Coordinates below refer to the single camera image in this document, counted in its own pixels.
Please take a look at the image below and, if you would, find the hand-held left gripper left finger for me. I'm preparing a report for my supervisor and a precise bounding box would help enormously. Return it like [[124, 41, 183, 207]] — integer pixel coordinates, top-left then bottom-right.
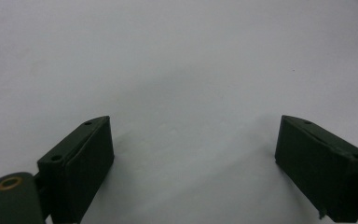
[[36, 115, 116, 224]]

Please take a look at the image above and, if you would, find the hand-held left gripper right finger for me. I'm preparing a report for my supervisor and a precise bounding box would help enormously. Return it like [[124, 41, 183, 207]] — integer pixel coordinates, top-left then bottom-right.
[[274, 114, 358, 224]]

